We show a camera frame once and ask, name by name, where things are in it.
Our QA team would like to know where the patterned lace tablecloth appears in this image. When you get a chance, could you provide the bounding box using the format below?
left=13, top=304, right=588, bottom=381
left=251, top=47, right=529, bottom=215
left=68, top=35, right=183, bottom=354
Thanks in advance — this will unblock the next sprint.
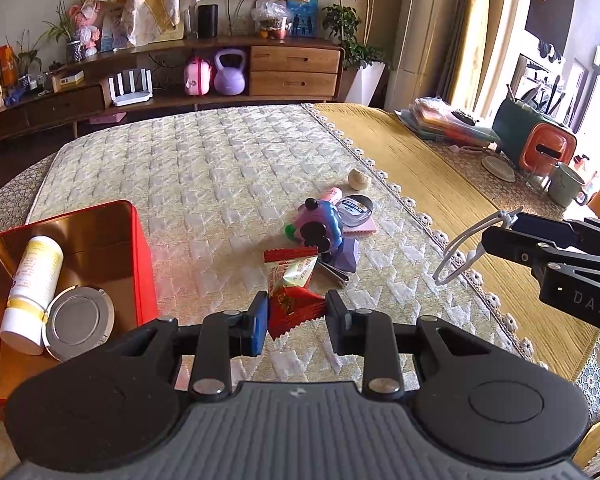
left=0, top=137, right=600, bottom=480

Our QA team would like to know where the white router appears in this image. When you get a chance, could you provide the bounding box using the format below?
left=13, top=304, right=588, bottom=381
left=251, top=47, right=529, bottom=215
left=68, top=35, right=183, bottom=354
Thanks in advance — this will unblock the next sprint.
left=107, top=70, right=154, bottom=107

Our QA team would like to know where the pink toy case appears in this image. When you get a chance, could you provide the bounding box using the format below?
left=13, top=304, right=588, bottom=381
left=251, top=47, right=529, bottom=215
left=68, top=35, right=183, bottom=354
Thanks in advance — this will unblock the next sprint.
left=184, top=56, right=213, bottom=97

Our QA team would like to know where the pink doll bouquet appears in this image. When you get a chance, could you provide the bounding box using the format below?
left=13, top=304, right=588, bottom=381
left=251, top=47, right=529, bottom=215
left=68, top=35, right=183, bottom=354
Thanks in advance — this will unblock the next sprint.
left=69, top=0, right=103, bottom=58

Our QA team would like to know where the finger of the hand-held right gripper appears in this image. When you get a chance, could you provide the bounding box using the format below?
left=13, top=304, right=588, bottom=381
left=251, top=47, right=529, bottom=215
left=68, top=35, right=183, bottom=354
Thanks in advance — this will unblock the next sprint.
left=481, top=226, right=600, bottom=277
left=510, top=211, right=600, bottom=251

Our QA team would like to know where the red tin box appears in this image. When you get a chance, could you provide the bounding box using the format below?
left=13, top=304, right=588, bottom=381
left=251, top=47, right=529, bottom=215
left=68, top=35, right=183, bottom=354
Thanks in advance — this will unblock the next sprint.
left=0, top=200, right=160, bottom=406

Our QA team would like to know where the round coaster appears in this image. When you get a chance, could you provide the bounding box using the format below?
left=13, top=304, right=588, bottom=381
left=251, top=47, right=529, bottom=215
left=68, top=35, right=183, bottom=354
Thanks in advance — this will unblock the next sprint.
left=481, top=155, right=517, bottom=181

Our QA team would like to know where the plastic bag of fruit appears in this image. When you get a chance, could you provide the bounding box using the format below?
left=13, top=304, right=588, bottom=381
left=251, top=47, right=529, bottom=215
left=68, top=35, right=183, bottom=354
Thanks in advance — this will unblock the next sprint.
left=252, top=0, right=293, bottom=41

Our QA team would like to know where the black speaker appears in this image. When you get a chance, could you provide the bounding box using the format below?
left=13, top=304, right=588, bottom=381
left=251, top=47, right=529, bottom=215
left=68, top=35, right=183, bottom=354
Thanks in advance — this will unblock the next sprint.
left=196, top=4, right=220, bottom=39

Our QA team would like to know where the stack of folders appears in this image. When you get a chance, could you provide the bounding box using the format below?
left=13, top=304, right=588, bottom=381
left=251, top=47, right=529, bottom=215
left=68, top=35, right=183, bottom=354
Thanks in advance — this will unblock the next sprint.
left=397, top=96, right=501, bottom=147

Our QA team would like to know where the quilted cream mat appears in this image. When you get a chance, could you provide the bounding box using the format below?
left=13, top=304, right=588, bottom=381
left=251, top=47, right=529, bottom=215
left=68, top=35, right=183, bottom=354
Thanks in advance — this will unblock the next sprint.
left=25, top=104, right=523, bottom=376

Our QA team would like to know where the round tin with blue label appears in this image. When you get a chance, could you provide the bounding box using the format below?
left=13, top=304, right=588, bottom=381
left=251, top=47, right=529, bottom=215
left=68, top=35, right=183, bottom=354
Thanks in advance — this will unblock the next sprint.
left=336, top=195, right=374, bottom=228

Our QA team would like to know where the yellow curtain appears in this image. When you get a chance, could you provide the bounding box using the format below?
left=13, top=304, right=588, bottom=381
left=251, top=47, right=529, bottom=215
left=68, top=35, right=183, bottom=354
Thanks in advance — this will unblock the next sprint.
left=450, top=0, right=501, bottom=111

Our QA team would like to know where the tall green potted tree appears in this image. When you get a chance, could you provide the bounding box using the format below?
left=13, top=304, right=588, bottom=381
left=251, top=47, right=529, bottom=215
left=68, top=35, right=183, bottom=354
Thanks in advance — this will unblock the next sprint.
left=310, top=0, right=393, bottom=68

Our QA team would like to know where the blue picture card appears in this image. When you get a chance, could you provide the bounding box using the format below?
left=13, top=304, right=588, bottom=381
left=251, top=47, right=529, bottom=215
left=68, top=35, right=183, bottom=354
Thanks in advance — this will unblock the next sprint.
left=286, top=0, right=320, bottom=38

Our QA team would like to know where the red candy packet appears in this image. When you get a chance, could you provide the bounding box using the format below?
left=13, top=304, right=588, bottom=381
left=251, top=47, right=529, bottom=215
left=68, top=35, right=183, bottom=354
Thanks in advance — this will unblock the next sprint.
left=267, top=287, right=327, bottom=336

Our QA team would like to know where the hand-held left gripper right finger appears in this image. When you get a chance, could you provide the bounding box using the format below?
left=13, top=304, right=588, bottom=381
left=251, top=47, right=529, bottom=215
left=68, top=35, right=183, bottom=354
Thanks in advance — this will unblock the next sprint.
left=325, top=289, right=474, bottom=396

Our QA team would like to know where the red orange gift box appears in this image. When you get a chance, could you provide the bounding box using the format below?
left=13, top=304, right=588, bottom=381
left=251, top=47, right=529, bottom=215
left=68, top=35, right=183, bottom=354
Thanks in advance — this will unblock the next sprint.
left=0, top=45, right=18, bottom=88

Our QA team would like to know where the white bottle with yellow label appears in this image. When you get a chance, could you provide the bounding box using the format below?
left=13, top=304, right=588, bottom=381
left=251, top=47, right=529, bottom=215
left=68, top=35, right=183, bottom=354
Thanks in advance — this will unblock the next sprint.
left=0, top=236, right=65, bottom=356

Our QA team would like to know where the purple kettlebell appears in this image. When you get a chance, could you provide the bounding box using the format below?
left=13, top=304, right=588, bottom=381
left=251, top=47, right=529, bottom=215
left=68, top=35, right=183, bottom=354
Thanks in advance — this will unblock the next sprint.
left=213, top=48, right=247, bottom=96

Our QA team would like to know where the yellow tablecloth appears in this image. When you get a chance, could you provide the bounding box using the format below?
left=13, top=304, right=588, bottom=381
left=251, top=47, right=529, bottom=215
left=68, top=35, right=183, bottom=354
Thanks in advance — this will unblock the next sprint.
left=312, top=102, right=600, bottom=381

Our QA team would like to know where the green mug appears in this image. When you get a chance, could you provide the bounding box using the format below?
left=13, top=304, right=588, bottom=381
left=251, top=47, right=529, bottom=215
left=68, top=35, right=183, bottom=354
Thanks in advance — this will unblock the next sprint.
left=547, top=162, right=588, bottom=207

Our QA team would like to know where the green orange storage box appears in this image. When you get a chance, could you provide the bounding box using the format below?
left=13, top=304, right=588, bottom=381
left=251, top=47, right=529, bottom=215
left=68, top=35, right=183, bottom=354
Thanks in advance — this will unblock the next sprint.
left=492, top=97, right=578, bottom=176

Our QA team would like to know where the metal clip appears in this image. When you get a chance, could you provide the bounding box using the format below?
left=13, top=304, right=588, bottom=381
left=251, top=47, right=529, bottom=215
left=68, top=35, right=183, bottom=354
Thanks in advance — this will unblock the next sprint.
left=315, top=255, right=353, bottom=288

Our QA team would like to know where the potted orchid plant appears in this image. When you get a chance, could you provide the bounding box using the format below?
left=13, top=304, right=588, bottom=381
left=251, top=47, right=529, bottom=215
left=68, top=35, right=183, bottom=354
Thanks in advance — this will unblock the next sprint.
left=40, top=0, right=83, bottom=63

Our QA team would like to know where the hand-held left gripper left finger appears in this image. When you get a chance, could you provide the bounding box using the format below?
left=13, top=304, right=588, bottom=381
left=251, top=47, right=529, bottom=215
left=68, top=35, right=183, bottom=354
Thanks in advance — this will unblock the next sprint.
left=129, top=291, right=271, bottom=397

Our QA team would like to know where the wooden media cabinet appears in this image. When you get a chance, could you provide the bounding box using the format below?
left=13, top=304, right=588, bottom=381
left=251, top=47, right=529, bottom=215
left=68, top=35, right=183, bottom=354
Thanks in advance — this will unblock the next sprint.
left=0, top=35, right=345, bottom=161

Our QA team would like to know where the small white box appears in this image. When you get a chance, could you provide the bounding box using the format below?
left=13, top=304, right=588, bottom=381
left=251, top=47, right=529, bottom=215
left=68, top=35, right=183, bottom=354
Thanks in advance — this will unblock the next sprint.
left=52, top=70, right=85, bottom=92

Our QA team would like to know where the round silver tin lid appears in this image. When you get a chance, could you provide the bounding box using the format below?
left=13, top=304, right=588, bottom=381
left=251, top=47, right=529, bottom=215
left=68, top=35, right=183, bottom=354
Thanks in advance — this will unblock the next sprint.
left=42, top=286, right=116, bottom=363

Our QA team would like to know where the light purple block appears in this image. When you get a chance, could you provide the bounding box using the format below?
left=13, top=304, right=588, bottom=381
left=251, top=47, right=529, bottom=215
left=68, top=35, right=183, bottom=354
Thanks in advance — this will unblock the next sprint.
left=330, top=237, right=359, bottom=273

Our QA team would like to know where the white plastic loop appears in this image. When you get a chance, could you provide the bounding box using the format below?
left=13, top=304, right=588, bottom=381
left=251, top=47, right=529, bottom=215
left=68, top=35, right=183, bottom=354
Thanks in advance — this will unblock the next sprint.
left=434, top=208, right=518, bottom=283

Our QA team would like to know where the white planter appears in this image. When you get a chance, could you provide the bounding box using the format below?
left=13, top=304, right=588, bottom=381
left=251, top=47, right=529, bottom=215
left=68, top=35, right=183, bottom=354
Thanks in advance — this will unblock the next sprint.
left=340, top=60, right=387, bottom=106

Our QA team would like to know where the purple cartoon toy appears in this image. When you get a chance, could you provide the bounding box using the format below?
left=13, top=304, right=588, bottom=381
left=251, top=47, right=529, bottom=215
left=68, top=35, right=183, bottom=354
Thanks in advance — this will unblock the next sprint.
left=284, top=199, right=342, bottom=256

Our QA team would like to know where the small leafy potted plant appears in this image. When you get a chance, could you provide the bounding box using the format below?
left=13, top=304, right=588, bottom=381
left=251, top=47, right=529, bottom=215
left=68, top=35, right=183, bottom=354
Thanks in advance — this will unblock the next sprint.
left=7, top=30, right=43, bottom=81

